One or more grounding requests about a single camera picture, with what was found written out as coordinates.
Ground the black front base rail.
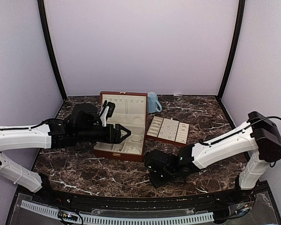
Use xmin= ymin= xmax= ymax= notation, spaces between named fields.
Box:
xmin=14 ymin=181 xmax=272 ymax=213

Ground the left black frame post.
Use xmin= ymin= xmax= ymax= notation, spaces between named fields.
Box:
xmin=37 ymin=0 xmax=67 ymax=101

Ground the right black frame post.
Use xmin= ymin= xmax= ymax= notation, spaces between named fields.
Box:
xmin=217 ymin=0 xmax=246 ymax=102

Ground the brown jewelry box cream lining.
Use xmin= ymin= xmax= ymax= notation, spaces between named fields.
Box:
xmin=94 ymin=91 xmax=148 ymax=162

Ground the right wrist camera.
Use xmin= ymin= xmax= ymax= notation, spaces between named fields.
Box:
xmin=144 ymin=150 xmax=177 ymax=173

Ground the black frame post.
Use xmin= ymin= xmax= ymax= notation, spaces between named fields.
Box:
xmin=217 ymin=0 xmax=246 ymax=102
xmin=37 ymin=0 xmax=67 ymax=101

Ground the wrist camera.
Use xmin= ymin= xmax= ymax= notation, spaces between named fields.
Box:
xmin=144 ymin=150 xmax=177 ymax=173
xmin=71 ymin=100 xmax=117 ymax=132

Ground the white slotted cable duct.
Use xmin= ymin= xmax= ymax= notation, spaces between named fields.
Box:
xmin=20 ymin=200 xmax=214 ymax=225

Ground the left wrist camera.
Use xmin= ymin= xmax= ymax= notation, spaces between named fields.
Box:
xmin=71 ymin=100 xmax=117 ymax=132

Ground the brown jewelry tray cream lining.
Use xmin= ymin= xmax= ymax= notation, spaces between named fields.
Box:
xmin=146 ymin=116 xmax=190 ymax=146

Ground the light blue mug upside down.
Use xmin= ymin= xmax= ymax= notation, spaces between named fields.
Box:
xmin=147 ymin=92 xmax=162 ymax=113

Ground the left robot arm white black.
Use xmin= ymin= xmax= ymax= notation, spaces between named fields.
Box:
xmin=0 ymin=102 xmax=131 ymax=204

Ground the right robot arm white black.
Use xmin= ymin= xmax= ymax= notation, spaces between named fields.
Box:
xmin=144 ymin=111 xmax=281 ymax=203

